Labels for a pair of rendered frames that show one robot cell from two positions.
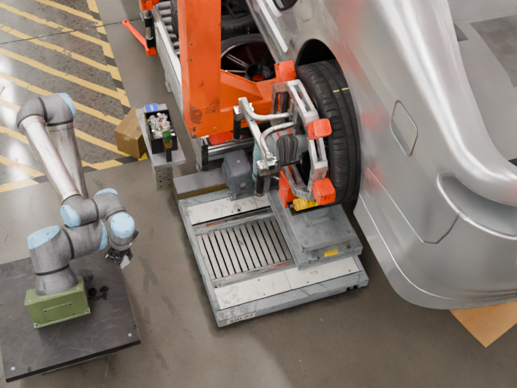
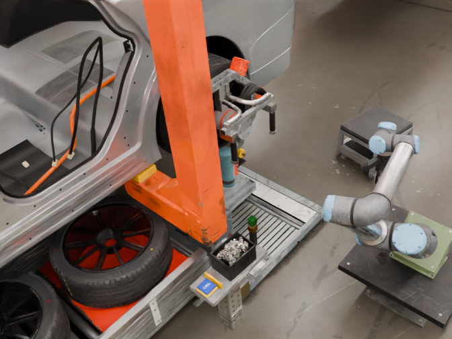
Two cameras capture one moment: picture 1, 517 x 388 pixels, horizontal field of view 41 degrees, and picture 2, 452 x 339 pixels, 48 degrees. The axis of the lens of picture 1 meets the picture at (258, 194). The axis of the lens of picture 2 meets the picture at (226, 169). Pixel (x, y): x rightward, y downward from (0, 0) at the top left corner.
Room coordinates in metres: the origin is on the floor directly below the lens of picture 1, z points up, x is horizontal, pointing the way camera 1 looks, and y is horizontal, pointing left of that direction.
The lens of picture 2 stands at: (3.10, 2.11, 2.56)
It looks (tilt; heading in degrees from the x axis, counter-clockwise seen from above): 41 degrees down; 248
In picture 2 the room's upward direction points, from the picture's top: 6 degrees counter-clockwise
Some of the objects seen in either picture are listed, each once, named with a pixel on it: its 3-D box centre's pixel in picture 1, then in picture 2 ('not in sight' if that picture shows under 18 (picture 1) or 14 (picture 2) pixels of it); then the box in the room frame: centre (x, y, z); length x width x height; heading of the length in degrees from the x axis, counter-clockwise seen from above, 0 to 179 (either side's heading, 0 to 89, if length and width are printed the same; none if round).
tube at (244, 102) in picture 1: (266, 102); (224, 107); (2.22, -0.01, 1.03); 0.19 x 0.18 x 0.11; 112
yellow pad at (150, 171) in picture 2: not in sight; (140, 169); (2.72, -0.14, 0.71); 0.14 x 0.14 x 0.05; 22
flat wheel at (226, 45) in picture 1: (258, 84); (112, 248); (3.02, 0.05, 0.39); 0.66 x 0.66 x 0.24
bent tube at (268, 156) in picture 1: (281, 134); (247, 91); (2.04, -0.08, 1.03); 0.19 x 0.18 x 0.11; 112
